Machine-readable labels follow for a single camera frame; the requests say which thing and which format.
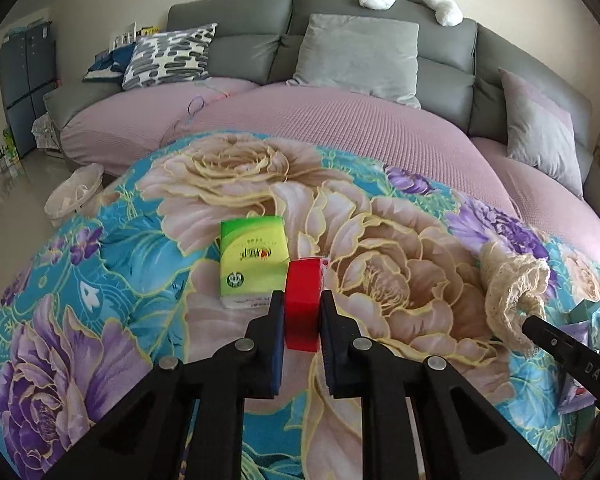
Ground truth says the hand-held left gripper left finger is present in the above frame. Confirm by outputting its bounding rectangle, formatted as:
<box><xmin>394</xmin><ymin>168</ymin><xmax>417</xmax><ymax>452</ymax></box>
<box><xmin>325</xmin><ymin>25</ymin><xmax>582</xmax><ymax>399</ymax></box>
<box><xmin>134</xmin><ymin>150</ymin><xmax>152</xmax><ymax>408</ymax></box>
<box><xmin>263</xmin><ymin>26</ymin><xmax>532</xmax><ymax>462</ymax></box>
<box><xmin>45</xmin><ymin>290</ymin><xmax>287</xmax><ymax>480</ymax></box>

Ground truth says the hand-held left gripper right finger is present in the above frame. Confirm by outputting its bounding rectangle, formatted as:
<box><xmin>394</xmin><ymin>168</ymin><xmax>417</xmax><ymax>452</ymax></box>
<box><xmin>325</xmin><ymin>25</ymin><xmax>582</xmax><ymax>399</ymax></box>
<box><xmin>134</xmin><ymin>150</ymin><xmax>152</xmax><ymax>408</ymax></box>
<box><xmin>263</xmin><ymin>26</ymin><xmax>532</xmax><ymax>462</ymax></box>
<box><xmin>319</xmin><ymin>290</ymin><xmax>561</xmax><ymax>480</ymax></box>

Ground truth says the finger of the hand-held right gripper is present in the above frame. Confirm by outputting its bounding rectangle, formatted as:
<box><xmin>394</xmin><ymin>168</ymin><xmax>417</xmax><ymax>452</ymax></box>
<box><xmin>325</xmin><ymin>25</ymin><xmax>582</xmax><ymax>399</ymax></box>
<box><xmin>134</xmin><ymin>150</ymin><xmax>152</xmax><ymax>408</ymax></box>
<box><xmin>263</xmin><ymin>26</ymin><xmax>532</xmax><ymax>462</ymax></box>
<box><xmin>522</xmin><ymin>314</ymin><xmax>578</xmax><ymax>361</ymax></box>

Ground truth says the red box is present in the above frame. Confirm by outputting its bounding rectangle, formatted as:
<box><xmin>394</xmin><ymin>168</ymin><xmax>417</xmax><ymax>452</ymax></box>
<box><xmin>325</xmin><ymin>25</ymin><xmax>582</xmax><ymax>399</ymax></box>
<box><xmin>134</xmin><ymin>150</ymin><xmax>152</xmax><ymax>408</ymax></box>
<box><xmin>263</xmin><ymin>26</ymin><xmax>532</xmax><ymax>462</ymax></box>
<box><xmin>285</xmin><ymin>257</ymin><xmax>329</xmax><ymax>352</ymax></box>

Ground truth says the cream crochet cloth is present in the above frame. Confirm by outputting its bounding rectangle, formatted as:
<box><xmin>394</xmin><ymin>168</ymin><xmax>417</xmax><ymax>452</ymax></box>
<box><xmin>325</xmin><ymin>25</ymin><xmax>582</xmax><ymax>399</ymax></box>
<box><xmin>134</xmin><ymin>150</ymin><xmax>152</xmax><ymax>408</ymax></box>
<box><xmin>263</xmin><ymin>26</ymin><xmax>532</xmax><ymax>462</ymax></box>
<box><xmin>480</xmin><ymin>240</ymin><xmax>552</xmax><ymax>358</ymax></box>

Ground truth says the green tissue packet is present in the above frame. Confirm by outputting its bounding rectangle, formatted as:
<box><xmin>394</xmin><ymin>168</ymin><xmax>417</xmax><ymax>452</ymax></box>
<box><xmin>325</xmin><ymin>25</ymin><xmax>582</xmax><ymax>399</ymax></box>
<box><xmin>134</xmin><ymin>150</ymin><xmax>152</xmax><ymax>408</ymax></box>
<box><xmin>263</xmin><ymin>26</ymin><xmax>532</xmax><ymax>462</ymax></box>
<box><xmin>219</xmin><ymin>215</ymin><xmax>287</xmax><ymax>310</ymax></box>

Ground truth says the purple wipes packet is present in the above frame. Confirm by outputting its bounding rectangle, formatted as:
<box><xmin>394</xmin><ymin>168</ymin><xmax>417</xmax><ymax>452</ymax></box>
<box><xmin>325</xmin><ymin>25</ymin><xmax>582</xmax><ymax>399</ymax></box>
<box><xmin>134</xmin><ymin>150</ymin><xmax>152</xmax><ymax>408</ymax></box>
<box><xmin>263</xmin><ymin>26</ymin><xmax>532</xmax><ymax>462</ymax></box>
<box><xmin>557</xmin><ymin>370</ymin><xmax>598</xmax><ymax>415</ymax></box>

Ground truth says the floral blanket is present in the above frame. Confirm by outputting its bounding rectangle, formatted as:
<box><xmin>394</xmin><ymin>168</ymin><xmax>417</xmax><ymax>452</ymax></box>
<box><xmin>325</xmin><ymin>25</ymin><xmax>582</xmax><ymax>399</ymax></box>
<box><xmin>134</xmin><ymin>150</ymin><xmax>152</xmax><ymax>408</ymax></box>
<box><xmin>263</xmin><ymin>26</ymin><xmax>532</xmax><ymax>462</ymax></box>
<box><xmin>0</xmin><ymin>132</ymin><xmax>600</xmax><ymax>480</ymax></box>

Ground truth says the lilac grey cushion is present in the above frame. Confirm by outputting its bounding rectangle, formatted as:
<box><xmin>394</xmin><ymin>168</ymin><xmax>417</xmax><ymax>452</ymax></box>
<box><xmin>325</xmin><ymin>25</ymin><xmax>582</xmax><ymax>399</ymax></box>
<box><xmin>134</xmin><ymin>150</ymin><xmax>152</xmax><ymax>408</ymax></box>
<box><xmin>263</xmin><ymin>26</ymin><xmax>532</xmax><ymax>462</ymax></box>
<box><xmin>499</xmin><ymin>67</ymin><xmax>584</xmax><ymax>201</ymax></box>

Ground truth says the pink sofa cover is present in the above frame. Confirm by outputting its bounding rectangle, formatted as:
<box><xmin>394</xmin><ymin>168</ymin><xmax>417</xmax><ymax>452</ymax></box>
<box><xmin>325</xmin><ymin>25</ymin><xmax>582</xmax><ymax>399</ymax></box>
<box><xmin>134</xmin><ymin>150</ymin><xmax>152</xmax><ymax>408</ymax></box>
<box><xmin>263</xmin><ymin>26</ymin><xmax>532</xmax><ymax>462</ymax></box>
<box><xmin>60</xmin><ymin>77</ymin><xmax>600</xmax><ymax>256</ymax></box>

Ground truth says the white woven basket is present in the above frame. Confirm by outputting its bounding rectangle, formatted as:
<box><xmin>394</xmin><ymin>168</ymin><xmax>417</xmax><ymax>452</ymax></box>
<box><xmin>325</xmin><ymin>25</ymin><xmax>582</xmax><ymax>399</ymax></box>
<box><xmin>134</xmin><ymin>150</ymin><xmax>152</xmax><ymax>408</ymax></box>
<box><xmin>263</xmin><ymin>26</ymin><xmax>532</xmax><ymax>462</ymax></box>
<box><xmin>45</xmin><ymin>164</ymin><xmax>105</xmax><ymax>227</ymax></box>

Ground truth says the grey sofa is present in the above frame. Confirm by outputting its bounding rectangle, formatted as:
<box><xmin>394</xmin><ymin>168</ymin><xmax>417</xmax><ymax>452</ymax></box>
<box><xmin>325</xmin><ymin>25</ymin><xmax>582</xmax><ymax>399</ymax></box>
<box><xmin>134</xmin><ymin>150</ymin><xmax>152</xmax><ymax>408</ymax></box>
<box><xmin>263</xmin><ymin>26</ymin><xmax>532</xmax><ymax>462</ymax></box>
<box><xmin>42</xmin><ymin>0</ymin><xmax>600</xmax><ymax>241</ymax></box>

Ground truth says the plain grey cushion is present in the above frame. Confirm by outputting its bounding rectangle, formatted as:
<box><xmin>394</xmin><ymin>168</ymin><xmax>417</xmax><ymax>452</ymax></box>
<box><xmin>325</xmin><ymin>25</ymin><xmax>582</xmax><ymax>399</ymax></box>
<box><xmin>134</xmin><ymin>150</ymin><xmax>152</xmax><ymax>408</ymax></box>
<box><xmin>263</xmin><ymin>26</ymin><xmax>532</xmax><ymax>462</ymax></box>
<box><xmin>286</xmin><ymin>12</ymin><xmax>422</xmax><ymax>110</ymax></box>

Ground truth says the black white patterned cushion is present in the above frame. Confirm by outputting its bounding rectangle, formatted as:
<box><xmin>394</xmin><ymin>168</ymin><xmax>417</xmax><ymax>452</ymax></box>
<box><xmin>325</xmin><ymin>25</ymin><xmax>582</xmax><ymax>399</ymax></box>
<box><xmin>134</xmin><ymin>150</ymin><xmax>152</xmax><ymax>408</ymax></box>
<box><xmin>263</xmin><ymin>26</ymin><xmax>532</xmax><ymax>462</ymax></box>
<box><xmin>122</xmin><ymin>22</ymin><xmax>218</xmax><ymax>91</ymax></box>

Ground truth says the patterned storage box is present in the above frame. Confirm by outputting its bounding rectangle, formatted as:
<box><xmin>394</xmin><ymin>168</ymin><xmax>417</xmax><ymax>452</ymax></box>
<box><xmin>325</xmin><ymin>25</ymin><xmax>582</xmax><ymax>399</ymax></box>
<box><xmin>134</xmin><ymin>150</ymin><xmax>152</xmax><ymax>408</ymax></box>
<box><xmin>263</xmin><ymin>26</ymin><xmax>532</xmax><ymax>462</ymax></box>
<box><xmin>31</xmin><ymin>114</ymin><xmax>62</xmax><ymax>152</ymax></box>

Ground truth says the blue cushion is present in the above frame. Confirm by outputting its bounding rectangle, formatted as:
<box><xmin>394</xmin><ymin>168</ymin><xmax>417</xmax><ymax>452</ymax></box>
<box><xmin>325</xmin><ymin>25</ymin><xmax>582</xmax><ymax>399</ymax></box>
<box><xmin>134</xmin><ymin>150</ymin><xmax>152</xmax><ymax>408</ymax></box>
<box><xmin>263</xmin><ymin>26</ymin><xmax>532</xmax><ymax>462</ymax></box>
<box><xmin>82</xmin><ymin>42</ymin><xmax>138</xmax><ymax>83</ymax></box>

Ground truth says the floor rack with bottles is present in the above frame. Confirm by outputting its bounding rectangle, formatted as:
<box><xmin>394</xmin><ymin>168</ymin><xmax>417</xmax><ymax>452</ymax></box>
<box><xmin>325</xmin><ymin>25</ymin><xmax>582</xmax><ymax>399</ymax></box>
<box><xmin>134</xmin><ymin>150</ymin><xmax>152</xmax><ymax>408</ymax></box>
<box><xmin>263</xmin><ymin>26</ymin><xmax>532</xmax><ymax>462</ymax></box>
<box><xmin>0</xmin><ymin>127</ymin><xmax>22</xmax><ymax>167</ymax></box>

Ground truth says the stack of books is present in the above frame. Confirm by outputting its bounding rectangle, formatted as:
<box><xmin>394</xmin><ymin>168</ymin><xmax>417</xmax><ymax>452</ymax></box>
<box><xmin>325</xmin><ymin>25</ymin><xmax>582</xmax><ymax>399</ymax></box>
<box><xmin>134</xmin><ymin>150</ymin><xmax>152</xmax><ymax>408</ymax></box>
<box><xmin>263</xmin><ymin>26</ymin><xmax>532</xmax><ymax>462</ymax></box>
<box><xmin>109</xmin><ymin>22</ymin><xmax>162</xmax><ymax>52</ymax></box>

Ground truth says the dark grey refrigerator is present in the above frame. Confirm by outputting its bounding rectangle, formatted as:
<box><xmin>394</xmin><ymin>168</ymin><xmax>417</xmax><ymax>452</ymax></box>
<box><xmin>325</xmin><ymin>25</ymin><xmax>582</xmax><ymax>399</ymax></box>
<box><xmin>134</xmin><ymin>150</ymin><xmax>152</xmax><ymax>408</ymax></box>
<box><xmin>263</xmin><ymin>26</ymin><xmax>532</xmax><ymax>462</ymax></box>
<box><xmin>0</xmin><ymin>20</ymin><xmax>56</xmax><ymax>158</ymax></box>

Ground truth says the thin cord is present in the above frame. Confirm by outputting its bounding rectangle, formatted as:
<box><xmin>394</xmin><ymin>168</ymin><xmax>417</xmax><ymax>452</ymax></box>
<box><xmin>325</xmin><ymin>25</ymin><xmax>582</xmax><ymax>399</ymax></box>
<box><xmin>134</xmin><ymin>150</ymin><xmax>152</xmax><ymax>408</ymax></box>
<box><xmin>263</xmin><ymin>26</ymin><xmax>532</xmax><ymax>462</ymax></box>
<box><xmin>179</xmin><ymin>86</ymin><xmax>231</xmax><ymax>127</ymax></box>

